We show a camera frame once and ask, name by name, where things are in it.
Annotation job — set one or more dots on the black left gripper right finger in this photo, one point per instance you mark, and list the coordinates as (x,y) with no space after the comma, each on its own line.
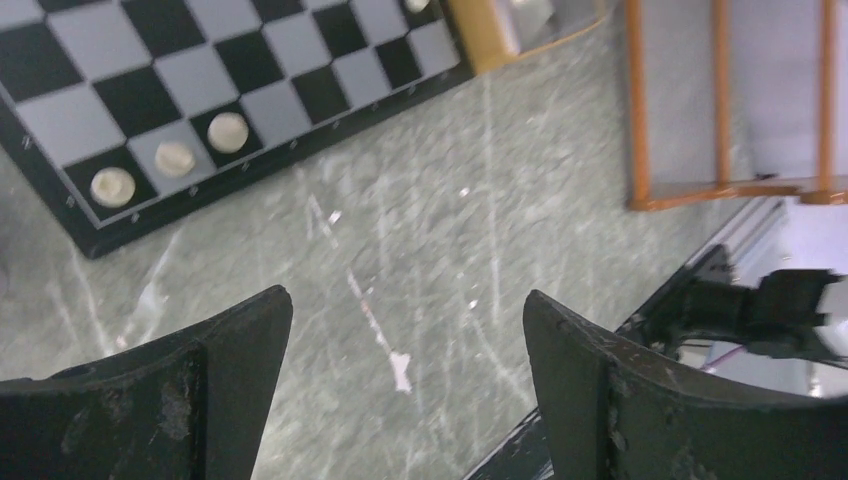
(614,409)

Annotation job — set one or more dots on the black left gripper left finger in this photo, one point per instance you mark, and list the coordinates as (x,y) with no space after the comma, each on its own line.
(192,404)

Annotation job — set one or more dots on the white chess knight piece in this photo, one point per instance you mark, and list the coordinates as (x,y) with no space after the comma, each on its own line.
(174,159)

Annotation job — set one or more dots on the white chess bishop piece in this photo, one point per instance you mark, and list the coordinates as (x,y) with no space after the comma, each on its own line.
(228,132)

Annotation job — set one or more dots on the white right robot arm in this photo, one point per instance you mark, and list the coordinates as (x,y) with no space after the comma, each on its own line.
(782,317)

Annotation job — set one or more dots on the black white chess board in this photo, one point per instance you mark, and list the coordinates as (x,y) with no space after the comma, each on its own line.
(87,85)

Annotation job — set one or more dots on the yellow tray of white pieces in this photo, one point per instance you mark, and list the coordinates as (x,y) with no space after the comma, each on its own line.
(497,33)

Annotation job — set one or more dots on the orange wooden rack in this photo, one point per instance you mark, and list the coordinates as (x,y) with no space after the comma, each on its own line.
(821,189)

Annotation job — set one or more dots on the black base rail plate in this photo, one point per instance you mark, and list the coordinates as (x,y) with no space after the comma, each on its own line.
(523,453)

